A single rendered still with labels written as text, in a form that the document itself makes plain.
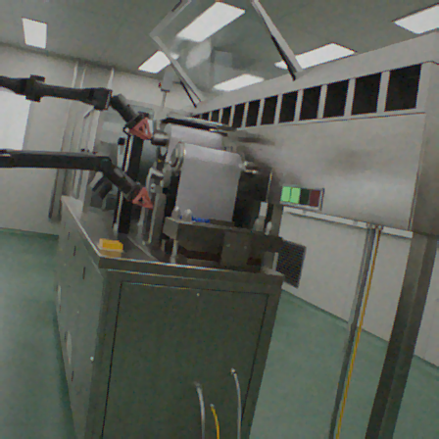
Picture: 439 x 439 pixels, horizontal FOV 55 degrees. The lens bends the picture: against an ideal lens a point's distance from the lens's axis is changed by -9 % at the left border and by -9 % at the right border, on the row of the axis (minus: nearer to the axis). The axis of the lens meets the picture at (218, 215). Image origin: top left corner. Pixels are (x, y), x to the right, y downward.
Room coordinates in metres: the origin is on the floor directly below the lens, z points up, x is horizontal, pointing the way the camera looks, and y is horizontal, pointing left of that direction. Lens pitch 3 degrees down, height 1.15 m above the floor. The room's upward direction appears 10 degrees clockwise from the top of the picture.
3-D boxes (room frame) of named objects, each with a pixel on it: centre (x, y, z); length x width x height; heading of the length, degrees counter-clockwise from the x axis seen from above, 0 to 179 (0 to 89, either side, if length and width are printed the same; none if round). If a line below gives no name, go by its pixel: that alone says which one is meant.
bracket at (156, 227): (1.77, 0.24, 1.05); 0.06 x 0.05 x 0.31; 113
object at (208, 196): (1.75, 0.06, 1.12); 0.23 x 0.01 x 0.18; 113
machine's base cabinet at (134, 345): (2.64, 0.52, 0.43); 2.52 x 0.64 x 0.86; 23
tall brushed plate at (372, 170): (2.53, 0.04, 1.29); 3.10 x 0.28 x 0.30; 23
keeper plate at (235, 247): (1.58, -0.08, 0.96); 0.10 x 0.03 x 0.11; 113
